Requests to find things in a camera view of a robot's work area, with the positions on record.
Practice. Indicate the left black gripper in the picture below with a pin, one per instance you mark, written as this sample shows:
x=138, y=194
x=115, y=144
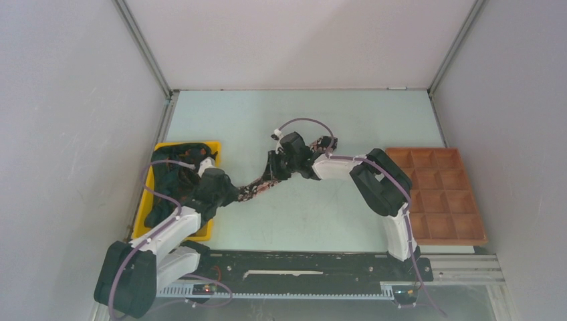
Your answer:
x=232, y=192

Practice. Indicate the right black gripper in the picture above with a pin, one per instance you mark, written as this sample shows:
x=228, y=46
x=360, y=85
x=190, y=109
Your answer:
x=271, y=170

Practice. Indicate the pink rose floral tie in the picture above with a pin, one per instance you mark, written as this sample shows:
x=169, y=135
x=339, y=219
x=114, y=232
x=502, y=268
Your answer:
x=261, y=184

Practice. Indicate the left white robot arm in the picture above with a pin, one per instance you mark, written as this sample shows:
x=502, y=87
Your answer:
x=134, y=272

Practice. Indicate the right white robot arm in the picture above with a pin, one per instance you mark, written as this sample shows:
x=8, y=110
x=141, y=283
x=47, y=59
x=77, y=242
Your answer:
x=384, y=187

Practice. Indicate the pile of dark ties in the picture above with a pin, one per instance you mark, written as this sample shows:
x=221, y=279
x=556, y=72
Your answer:
x=173, y=180

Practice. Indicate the yellow plastic bin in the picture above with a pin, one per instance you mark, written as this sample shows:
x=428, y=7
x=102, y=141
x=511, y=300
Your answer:
x=152, y=209

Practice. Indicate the brown compartment tray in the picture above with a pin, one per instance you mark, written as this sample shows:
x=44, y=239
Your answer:
x=443, y=210

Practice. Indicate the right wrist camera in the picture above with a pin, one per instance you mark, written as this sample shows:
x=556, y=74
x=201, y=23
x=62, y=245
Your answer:
x=292, y=146

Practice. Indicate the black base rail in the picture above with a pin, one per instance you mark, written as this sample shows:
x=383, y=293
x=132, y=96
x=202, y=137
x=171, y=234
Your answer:
x=303, y=287

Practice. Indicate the aluminium frame rail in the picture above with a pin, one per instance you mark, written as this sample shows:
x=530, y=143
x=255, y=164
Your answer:
x=469, y=270

